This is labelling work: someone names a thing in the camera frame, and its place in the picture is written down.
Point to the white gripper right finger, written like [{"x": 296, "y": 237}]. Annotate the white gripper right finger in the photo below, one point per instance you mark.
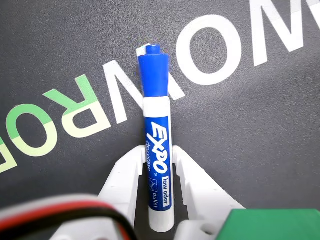
[{"x": 200, "y": 192}]

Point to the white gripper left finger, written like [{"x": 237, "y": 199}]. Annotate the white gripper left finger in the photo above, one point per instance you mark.
[{"x": 122, "y": 185}]

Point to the blue dry erase marker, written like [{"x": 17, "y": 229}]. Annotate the blue dry erase marker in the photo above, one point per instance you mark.
[{"x": 156, "y": 140}]

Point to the dark grey WOWROBO mat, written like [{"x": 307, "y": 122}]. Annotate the dark grey WOWROBO mat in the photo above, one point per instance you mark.
[{"x": 250, "y": 137}]

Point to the camera board on green mount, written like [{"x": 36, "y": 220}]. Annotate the camera board on green mount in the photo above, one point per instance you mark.
[{"x": 270, "y": 225}]

